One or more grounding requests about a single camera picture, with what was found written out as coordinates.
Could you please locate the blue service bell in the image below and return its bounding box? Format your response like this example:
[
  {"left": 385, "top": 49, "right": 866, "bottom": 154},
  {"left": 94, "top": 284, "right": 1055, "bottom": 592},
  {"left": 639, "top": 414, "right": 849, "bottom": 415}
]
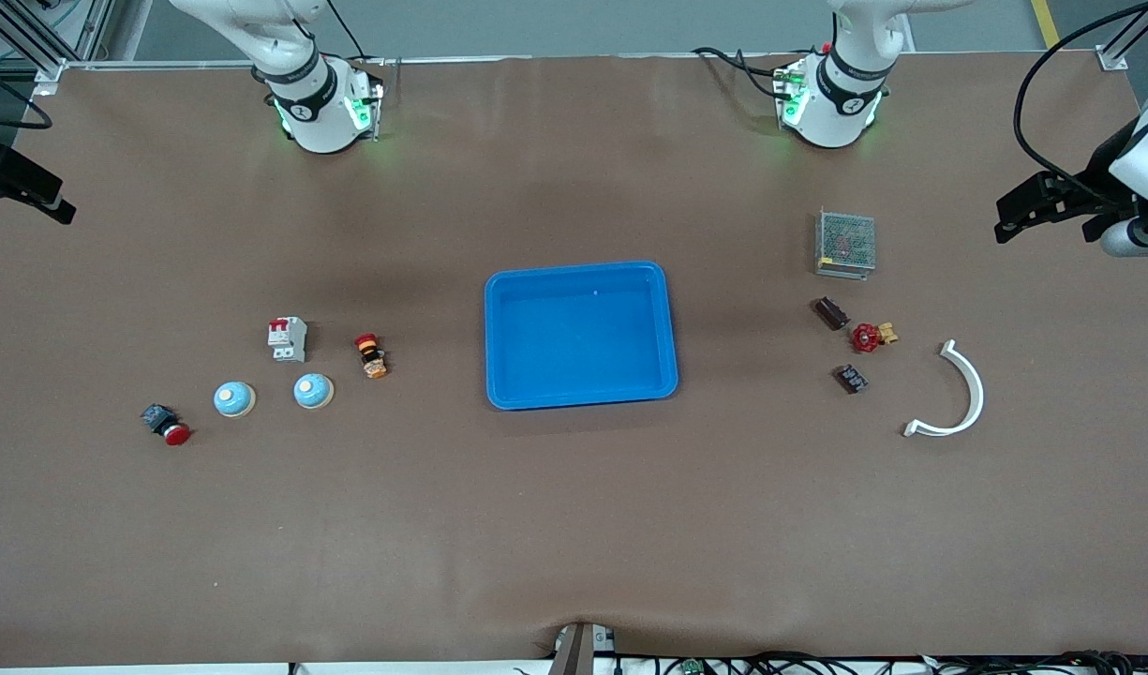
[
  {"left": 213, "top": 381, "right": 257, "bottom": 419},
  {"left": 293, "top": 372, "right": 335, "bottom": 411}
]

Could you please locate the blue plastic tray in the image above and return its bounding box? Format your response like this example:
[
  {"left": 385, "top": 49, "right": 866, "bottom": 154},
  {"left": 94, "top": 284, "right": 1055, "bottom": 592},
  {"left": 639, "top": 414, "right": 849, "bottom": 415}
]
[{"left": 484, "top": 261, "right": 679, "bottom": 412}]

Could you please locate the metal mesh power supply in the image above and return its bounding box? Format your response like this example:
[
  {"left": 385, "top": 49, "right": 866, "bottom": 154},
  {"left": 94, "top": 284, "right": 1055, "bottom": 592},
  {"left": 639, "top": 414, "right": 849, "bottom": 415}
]
[{"left": 814, "top": 208, "right": 877, "bottom": 280}]

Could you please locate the brass valve red handwheel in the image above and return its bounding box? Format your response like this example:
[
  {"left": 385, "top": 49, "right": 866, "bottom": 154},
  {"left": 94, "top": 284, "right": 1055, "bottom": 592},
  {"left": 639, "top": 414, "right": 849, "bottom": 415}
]
[{"left": 850, "top": 322, "right": 900, "bottom": 354}]

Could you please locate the red mushroom push button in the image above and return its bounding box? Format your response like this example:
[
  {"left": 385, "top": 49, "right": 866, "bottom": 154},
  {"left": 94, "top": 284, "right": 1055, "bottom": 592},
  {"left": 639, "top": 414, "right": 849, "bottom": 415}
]
[{"left": 141, "top": 403, "right": 192, "bottom": 446}]

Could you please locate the red yellow emergency button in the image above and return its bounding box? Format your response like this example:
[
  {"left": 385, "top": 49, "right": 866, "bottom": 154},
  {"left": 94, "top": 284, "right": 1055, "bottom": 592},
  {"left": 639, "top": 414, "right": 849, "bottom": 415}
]
[{"left": 353, "top": 334, "right": 390, "bottom": 380}]

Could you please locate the brown table mat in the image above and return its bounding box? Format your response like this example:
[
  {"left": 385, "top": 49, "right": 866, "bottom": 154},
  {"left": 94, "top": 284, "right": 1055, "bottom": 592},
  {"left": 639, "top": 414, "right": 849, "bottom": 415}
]
[{"left": 0, "top": 52, "right": 1148, "bottom": 668}]

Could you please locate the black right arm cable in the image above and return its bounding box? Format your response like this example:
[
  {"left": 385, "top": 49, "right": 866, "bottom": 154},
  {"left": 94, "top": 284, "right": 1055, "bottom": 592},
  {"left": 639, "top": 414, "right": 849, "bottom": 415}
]
[{"left": 0, "top": 61, "right": 54, "bottom": 132}]

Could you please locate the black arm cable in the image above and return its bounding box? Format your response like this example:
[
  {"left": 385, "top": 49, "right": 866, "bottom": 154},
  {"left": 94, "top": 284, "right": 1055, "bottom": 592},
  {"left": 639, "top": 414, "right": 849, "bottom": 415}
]
[
  {"left": 1012, "top": 0, "right": 1148, "bottom": 184},
  {"left": 0, "top": 61, "right": 54, "bottom": 132}
]

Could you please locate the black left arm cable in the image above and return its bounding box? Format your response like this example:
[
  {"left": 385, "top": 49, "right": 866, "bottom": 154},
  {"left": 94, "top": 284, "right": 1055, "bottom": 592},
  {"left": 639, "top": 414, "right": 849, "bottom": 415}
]
[{"left": 1012, "top": 0, "right": 1148, "bottom": 184}]

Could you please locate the aluminium frame post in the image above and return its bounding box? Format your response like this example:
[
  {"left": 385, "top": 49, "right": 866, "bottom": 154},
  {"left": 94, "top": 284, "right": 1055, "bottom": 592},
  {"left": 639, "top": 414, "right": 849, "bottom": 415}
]
[
  {"left": 0, "top": 0, "right": 115, "bottom": 95},
  {"left": 1096, "top": 0, "right": 1148, "bottom": 72}
]

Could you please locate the white curved plastic bracket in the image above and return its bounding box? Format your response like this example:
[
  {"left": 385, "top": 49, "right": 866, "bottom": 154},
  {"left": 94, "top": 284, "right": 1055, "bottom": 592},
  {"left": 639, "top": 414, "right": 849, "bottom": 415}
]
[{"left": 902, "top": 339, "right": 986, "bottom": 439}]

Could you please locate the white circuit breaker red switch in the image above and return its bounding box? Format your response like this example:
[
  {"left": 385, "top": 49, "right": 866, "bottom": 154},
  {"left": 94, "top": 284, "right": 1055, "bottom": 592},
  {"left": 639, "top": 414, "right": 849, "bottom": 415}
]
[{"left": 267, "top": 317, "right": 308, "bottom": 364}]

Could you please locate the black left base cable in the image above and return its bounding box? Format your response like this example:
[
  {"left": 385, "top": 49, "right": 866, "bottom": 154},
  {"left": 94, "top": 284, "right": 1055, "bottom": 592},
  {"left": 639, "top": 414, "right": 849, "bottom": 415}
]
[{"left": 693, "top": 45, "right": 790, "bottom": 99}]

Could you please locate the black base cable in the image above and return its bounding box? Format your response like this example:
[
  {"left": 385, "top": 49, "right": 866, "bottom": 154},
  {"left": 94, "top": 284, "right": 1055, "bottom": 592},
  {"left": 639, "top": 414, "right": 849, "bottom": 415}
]
[
  {"left": 325, "top": 0, "right": 392, "bottom": 67},
  {"left": 693, "top": 45, "right": 790, "bottom": 99}
]

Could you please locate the black right base cable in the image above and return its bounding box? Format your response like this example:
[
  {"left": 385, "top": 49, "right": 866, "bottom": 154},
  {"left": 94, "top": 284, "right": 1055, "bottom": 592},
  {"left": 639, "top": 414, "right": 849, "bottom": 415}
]
[{"left": 325, "top": 0, "right": 392, "bottom": 67}]

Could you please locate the aluminium table edge rail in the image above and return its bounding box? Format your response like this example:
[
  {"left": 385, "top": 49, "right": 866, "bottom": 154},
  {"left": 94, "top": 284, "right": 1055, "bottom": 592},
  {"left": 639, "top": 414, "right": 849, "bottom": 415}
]
[{"left": 63, "top": 53, "right": 818, "bottom": 69}]

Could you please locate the black cable bundle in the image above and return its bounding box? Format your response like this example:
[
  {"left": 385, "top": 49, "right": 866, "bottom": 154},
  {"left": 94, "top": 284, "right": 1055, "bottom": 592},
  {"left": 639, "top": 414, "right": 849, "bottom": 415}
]
[{"left": 620, "top": 650, "right": 1137, "bottom": 675}]

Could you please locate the grey metal bracket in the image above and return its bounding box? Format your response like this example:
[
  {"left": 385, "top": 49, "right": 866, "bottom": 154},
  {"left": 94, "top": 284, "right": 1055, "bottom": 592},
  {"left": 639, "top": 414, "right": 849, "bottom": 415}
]
[{"left": 548, "top": 621, "right": 617, "bottom": 675}]

